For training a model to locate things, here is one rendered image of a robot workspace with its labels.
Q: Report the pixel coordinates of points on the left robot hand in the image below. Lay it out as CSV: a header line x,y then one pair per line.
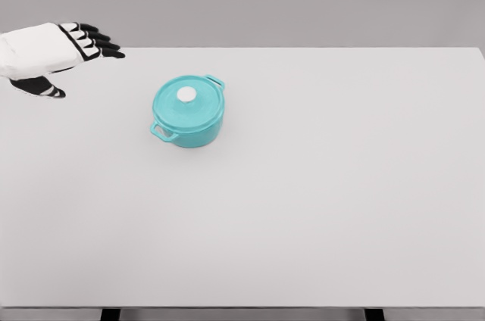
x,y
38,50

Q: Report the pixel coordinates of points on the teal lid with white knob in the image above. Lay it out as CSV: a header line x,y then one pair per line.
x,y
186,103

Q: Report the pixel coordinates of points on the teal pot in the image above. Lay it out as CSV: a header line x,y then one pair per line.
x,y
197,133

